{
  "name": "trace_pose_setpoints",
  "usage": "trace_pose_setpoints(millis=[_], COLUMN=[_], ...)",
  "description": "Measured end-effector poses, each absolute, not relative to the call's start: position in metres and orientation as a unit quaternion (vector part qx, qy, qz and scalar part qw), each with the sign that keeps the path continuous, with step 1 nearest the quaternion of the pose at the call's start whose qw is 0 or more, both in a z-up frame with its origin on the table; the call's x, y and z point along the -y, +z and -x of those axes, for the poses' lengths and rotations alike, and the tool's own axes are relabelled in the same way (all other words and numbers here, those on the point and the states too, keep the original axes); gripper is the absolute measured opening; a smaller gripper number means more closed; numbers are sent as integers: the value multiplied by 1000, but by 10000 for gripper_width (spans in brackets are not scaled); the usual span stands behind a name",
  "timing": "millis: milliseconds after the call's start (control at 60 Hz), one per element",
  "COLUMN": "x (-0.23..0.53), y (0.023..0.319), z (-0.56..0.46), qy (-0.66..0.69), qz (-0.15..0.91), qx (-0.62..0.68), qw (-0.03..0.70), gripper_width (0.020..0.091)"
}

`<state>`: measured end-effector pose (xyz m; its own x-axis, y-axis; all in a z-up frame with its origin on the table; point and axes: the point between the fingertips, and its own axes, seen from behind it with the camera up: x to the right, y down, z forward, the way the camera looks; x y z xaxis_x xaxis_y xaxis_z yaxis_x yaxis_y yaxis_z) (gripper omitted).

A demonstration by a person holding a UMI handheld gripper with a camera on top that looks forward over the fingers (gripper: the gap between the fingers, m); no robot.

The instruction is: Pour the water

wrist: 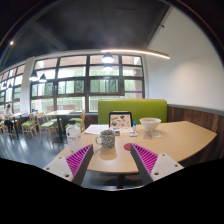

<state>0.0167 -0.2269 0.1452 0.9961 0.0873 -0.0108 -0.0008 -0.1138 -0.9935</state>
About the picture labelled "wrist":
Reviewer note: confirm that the black-framed picture stand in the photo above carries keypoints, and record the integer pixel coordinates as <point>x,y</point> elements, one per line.
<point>120,120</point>

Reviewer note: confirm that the green-seated wooden chairs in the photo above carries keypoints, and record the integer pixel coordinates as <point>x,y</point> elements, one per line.
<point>46,124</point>

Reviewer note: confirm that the green speckled enamel mug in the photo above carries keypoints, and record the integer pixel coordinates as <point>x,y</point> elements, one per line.
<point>108,139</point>

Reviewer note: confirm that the white ceramic bowl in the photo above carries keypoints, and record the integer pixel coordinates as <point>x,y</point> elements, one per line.
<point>150,123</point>

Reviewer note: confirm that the green upholstered bench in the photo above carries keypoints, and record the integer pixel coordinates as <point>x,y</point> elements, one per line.
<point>140,108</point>

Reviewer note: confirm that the small white card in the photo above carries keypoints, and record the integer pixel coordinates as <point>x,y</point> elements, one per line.
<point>132,133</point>

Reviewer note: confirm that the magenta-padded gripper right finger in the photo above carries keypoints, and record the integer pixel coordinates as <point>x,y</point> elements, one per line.
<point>146,159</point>

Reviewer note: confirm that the small blue-capped tube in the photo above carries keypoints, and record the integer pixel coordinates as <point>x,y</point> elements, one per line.
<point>134,124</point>

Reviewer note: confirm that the white paper sheet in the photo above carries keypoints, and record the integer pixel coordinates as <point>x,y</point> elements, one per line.
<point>96,129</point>

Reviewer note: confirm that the long linear ceiling light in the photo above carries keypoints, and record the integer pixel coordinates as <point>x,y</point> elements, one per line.
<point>140,52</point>

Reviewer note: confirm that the black pendant lamps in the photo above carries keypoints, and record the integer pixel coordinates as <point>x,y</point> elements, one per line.
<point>107,58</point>

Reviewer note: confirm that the wooden dining table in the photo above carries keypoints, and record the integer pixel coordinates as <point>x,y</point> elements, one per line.
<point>59,113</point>

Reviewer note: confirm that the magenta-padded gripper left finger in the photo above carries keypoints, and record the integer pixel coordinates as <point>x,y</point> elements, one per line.
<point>78,160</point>

